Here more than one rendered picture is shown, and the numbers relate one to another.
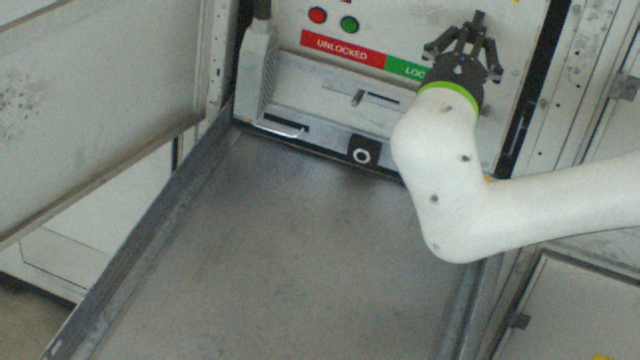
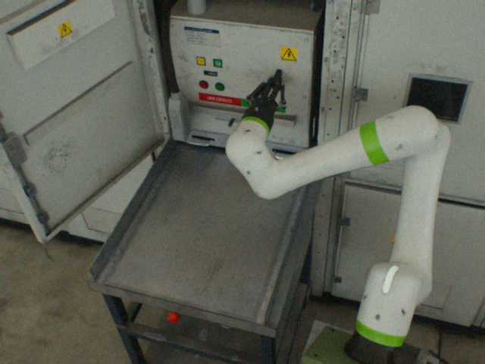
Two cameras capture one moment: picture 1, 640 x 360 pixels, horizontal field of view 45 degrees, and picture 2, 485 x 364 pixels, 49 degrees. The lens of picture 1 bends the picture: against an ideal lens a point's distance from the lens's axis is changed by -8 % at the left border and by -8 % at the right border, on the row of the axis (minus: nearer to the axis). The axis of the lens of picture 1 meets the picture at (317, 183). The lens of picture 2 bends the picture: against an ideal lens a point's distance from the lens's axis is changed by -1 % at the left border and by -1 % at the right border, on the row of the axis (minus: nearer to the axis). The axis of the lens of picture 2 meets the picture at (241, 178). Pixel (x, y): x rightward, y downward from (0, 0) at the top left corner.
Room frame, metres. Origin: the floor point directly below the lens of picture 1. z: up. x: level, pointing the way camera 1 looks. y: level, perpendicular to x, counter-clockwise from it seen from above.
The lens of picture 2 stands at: (-0.28, -0.28, 2.22)
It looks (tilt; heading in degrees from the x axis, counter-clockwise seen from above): 45 degrees down; 8
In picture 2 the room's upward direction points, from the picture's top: 4 degrees counter-clockwise
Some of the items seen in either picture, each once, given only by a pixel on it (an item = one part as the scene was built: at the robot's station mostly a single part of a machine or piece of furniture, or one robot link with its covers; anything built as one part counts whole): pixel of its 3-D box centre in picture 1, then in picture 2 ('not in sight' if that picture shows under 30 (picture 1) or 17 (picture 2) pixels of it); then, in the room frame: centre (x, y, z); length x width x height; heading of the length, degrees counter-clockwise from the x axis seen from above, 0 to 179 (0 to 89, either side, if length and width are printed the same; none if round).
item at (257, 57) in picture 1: (257, 68); (179, 115); (1.21, 0.14, 1.04); 0.08 x 0.05 x 0.17; 168
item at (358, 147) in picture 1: (363, 152); not in sight; (1.21, -0.07, 0.90); 0.06 x 0.03 x 0.05; 78
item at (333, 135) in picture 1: (369, 140); (245, 140); (1.25, -0.08, 0.89); 0.54 x 0.05 x 0.06; 78
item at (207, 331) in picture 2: not in sight; (222, 284); (0.89, 0.00, 0.46); 0.64 x 0.58 x 0.66; 168
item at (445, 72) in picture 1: (449, 101); (256, 123); (0.94, -0.16, 1.22); 0.09 x 0.06 x 0.12; 78
